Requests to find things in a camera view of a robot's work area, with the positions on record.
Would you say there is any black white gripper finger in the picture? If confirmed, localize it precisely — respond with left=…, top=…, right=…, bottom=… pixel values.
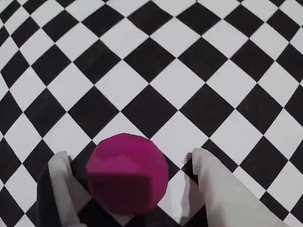
left=36, top=150, right=82, bottom=227

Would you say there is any pink ball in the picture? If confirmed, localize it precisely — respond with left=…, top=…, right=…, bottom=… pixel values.
left=85, top=132, right=170, bottom=216

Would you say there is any black white checkerboard mat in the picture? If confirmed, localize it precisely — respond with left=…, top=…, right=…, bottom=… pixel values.
left=0, top=0, right=303, bottom=227

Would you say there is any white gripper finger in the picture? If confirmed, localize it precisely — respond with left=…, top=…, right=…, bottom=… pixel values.
left=178, top=148, right=291, bottom=227

